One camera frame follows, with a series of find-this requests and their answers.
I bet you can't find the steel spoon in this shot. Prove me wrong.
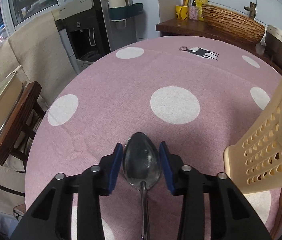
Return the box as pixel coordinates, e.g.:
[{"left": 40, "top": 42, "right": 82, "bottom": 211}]
[{"left": 122, "top": 132, "right": 162, "bottom": 239}]

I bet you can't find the beige plastic utensil holder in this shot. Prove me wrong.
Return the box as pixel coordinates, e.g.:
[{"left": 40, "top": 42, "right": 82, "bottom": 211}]
[{"left": 223, "top": 78, "right": 282, "bottom": 194}]

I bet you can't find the dark wooden stool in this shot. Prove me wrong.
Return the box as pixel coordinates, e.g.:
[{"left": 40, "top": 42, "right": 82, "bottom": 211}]
[{"left": 0, "top": 81, "right": 45, "bottom": 166}]

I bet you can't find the pink polka dot tablecloth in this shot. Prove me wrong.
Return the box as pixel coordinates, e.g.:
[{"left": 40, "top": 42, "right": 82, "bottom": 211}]
[{"left": 24, "top": 35, "right": 282, "bottom": 240}]

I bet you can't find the brown white rice cooker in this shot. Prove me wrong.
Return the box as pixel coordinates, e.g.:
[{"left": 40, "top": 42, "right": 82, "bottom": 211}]
[{"left": 265, "top": 25, "right": 282, "bottom": 70}]

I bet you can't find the woven basin sink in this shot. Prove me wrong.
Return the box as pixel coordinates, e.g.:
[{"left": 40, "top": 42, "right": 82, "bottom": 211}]
[{"left": 202, "top": 4, "right": 266, "bottom": 44}]

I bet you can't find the water dispenser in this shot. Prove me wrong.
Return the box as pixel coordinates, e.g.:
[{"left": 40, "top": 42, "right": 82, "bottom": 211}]
[{"left": 52, "top": 0, "right": 136, "bottom": 74}]

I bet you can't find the brass faucet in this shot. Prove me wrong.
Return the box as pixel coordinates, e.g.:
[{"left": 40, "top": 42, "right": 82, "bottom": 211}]
[{"left": 244, "top": 2, "right": 256, "bottom": 20}]

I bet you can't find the yellow cup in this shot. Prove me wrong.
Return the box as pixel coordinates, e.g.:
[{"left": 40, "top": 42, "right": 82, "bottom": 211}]
[{"left": 175, "top": 5, "right": 189, "bottom": 20}]

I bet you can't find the yellow soap bottle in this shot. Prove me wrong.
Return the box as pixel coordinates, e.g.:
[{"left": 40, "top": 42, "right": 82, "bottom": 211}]
[{"left": 195, "top": 0, "right": 208, "bottom": 21}]

